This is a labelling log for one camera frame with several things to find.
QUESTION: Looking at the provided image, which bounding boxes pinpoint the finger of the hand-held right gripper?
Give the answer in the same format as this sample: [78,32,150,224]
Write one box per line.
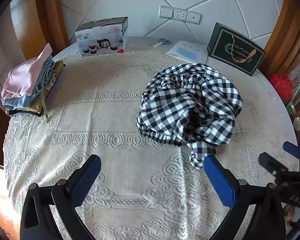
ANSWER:
[283,141,300,159]
[259,152,290,180]

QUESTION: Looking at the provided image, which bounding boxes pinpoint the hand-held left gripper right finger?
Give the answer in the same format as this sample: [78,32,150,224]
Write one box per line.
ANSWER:
[203,154,287,240]

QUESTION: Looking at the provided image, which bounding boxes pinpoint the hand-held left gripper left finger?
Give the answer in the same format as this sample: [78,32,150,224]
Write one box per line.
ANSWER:
[20,154,102,240]

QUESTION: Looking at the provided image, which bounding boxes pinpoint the black white checkered garment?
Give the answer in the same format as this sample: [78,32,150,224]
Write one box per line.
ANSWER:
[136,63,243,175]

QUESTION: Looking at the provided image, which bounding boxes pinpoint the red plastic bag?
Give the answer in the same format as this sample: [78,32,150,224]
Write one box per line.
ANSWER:
[269,73,293,103]

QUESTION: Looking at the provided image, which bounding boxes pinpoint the beige lace tablecloth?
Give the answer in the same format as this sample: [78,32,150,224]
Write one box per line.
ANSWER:
[4,36,300,240]

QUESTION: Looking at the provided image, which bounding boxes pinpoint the folded light blue cloth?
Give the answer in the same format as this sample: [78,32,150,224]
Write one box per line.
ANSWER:
[3,94,38,108]

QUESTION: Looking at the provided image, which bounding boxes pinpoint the folded teal knit cloth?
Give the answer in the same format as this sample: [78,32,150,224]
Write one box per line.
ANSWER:
[31,59,56,123]

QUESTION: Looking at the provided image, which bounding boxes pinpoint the folded pink cloth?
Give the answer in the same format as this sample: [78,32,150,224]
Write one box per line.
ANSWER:
[1,43,53,100]

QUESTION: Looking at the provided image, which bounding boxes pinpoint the white paper booklet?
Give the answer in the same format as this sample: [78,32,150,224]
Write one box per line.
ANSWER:
[166,41,208,64]

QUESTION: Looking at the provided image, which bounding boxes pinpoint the tea set cardboard box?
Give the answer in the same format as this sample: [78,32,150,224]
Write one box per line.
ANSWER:
[74,17,129,57]

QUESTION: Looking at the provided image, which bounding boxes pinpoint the beige curtain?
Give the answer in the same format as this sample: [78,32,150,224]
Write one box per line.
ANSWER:
[0,0,42,100]

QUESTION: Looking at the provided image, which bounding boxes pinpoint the wooden wall frame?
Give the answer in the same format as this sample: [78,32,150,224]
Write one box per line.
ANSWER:
[35,0,73,53]
[264,0,300,80]

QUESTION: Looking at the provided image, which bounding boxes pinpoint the small blue handled scissors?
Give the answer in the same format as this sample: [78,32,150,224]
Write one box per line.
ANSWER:
[152,38,172,48]

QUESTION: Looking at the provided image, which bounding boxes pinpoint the white wall socket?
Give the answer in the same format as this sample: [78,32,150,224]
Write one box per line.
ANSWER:
[172,8,188,22]

